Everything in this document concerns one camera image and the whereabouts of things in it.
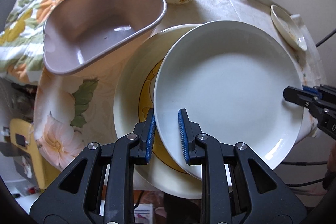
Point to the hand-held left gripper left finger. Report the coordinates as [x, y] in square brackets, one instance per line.
[150, 134]

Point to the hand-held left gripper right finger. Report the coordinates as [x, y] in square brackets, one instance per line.
[182, 134]

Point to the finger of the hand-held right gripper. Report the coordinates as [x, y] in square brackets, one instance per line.
[325, 91]
[295, 95]

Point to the white plate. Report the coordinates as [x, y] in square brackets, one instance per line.
[228, 77]

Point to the peach floral tablecloth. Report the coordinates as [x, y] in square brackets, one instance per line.
[92, 108]

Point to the small cream saucer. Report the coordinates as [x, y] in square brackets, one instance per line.
[286, 24]

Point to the yellow stool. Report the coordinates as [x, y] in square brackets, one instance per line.
[36, 161]

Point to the small dark device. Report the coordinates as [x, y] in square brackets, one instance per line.
[20, 139]

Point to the grey flat board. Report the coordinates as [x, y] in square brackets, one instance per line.
[13, 161]

